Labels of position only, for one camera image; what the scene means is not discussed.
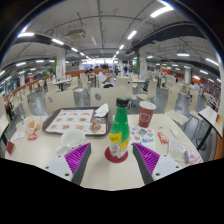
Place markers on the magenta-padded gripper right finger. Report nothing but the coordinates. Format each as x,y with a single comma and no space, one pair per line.
146,156

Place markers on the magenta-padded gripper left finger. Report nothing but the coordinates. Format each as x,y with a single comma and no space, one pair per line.
77,156

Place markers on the green drink bottle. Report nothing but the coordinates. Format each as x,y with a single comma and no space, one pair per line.
119,130

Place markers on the white mug with dark dots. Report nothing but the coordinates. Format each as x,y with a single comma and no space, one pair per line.
71,138

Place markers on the colourful sticker leaflet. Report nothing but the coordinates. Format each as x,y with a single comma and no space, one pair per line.
143,136

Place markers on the red ketchup packet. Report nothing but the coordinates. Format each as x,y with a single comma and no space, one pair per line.
162,137

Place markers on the clear plastic packet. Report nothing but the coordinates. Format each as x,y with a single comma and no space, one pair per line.
176,150

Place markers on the flat round red coaster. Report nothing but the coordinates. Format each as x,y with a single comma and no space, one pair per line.
113,159

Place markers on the fried food piece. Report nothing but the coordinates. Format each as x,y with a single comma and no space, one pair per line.
95,127

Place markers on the small white packet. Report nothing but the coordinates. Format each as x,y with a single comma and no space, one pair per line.
174,132

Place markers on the red paper cup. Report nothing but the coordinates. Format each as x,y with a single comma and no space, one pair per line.
146,115

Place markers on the dark brown food tray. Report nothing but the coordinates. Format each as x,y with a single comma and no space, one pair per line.
46,125

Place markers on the small red sauce packet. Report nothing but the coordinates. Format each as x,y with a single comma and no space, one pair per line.
32,136

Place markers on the white paper napkin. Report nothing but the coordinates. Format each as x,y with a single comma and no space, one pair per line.
101,110

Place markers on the clear plastic bag with food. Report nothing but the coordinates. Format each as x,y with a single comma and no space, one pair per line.
31,125

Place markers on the white paper receipt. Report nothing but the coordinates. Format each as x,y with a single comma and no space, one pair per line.
19,136

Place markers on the beige chairs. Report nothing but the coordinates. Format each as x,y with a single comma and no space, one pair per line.
113,98

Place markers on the beige side table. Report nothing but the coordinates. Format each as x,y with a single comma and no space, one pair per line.
2,123
210,118

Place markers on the person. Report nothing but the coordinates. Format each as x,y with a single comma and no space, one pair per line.
105,78

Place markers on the ceiling air conditioner unit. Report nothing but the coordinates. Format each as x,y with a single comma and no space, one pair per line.
76,34

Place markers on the ceiling strip lights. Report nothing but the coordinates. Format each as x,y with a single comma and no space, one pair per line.
161,11

